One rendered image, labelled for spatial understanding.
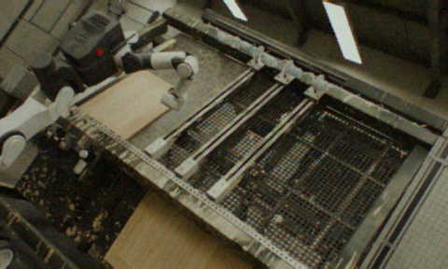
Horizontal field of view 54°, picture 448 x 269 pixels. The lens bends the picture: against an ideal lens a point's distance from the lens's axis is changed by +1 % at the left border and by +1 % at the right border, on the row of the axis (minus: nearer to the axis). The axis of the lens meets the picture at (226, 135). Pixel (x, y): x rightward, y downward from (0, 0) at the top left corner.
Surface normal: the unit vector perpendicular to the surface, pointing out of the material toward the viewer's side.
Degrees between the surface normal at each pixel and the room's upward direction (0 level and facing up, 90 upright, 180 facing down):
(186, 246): 90
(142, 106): 57
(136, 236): 90
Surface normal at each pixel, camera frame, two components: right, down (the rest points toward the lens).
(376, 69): -0.42, -0.35
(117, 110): 0.04, -0.69
